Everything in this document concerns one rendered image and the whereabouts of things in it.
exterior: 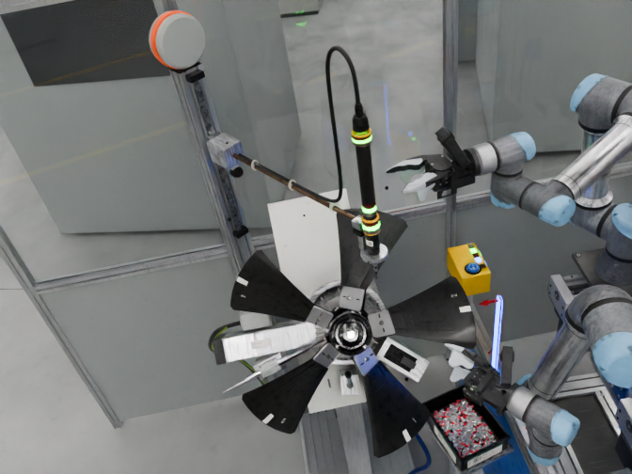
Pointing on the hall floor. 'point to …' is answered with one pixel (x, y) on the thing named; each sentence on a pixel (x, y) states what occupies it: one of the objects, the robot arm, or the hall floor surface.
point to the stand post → (354, 438)
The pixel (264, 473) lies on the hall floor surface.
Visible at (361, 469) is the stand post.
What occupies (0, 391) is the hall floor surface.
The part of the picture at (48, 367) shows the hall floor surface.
